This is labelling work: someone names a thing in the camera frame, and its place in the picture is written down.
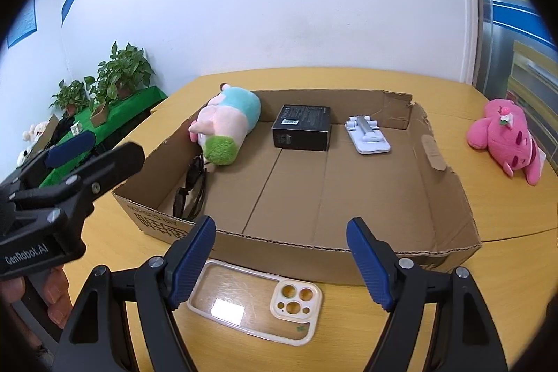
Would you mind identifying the pink blue green plush toy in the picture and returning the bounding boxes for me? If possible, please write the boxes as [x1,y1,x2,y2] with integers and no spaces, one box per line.
[188,83,261,172]

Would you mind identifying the cream clear phone case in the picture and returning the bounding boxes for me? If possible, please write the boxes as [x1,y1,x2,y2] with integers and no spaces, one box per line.
[187,260,323,347]

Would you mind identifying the brown cardboard box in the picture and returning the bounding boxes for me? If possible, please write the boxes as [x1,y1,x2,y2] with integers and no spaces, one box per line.
[112,88,483,286]

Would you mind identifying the person's left hand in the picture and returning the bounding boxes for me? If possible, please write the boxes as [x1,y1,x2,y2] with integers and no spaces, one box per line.
[0,264,73,332]

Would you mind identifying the small black product box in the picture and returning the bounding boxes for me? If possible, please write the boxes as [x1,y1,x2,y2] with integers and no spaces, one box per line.
[271,105,331,152]

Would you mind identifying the large potted green plant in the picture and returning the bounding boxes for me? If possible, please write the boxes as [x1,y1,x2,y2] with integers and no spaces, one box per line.
[83,41,154,108]

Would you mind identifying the black sunglasses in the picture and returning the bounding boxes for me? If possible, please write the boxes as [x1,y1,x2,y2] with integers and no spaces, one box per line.
[172,155,207,221]

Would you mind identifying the small potted green plant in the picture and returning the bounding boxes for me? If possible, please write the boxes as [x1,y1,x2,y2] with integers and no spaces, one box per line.
[49,79,89,117]

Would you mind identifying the white folding phone stand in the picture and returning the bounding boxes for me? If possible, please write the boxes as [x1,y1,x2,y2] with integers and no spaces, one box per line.
[344,115,391,155]

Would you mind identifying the white plush toy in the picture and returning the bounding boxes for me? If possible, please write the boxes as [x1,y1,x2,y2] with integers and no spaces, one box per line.
[16,121,49,167]

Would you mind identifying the small cardboard planter box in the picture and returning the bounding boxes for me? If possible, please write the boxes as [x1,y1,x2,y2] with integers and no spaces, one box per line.
[90,103,109,128]

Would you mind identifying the blue framed wall poster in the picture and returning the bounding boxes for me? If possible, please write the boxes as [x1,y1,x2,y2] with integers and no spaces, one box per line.
[7,0,37,48]

